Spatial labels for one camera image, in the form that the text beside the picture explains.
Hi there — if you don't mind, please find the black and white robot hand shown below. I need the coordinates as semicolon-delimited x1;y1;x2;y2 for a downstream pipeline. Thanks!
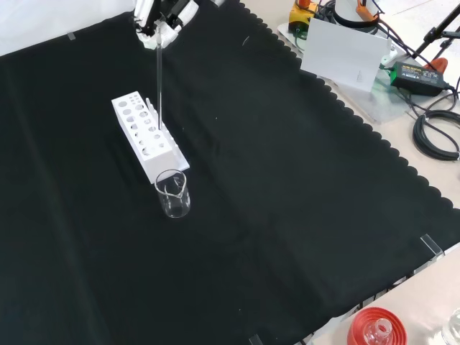
132;0;199;48

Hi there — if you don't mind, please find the clear glass rod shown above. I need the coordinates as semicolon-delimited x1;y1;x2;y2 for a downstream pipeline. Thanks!
156;31;163;130

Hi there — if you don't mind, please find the white test tube rack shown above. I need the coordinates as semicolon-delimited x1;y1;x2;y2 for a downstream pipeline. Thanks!
111;91;190;185

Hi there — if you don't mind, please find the clear glass beaker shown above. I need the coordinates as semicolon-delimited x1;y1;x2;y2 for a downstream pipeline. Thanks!
154;169;192;219

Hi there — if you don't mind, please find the yellow stop button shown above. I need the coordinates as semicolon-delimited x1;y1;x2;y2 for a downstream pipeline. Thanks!
289;0;318;32

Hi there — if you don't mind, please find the black cloth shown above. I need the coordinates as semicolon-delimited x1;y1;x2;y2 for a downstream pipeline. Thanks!
0;0;460;345

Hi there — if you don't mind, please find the pale board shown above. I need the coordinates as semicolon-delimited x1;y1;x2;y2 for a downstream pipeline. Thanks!
299;17;392;93

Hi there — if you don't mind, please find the black power adapter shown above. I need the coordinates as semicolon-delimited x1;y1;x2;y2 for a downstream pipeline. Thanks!
390;60;451;97

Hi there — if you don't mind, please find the black tripod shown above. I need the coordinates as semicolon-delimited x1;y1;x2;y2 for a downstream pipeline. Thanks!
412;4;460;61

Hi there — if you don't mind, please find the orange clamp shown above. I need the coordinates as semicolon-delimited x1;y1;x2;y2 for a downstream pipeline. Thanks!
425;57;449;73

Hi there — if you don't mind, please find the red ribbed funnel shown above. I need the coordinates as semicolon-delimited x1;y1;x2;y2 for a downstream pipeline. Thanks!
346;305;409;345

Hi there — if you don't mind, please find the small clear glass flask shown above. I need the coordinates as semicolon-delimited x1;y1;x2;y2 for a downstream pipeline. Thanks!
364;318;393;345

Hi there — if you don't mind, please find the clear glass vessel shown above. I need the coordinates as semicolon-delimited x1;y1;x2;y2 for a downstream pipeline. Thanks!
441;308;460;345

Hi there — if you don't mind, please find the grey metal base plate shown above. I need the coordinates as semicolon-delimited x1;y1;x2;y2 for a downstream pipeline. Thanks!
275;20;426;125

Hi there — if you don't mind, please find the coiled black cable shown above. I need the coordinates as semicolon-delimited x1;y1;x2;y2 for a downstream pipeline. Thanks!
412;109;460;161

